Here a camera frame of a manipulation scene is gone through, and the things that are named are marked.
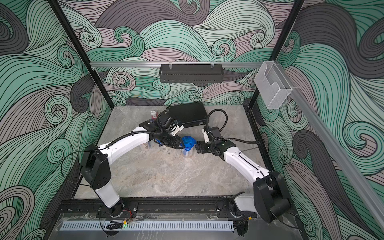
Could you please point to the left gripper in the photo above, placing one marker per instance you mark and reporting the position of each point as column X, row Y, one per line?
column 176, row 143

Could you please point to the black hard case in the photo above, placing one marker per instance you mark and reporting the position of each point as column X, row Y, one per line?
column 189, row 115

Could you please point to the small pink-capped bottle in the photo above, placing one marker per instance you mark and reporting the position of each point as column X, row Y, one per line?
column 154, row 115

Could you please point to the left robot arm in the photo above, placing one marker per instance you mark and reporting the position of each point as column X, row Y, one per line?
column 96, row 161

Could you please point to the white slotted cable duct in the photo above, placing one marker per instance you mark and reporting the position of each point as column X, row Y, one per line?
column 150, row 226

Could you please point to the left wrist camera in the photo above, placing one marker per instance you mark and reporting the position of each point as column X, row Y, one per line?
column 169, row 125

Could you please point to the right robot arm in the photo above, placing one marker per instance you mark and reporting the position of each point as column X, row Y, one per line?
column 270, row 198

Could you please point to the black wall shelf tray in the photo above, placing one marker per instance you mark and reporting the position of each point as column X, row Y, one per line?
column 191, row 73

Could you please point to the clear acrylic wall holder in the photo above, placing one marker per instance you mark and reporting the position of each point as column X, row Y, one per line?
column 273, row 84

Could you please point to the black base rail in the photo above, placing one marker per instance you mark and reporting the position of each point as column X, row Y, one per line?
column 220, row 206

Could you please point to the blue-lid container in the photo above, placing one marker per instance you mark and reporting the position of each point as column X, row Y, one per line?
column 189, row 146
column 146, row 146
column 159, row 142

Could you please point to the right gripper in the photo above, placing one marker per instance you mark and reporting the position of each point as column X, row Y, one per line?
column 201, row 146

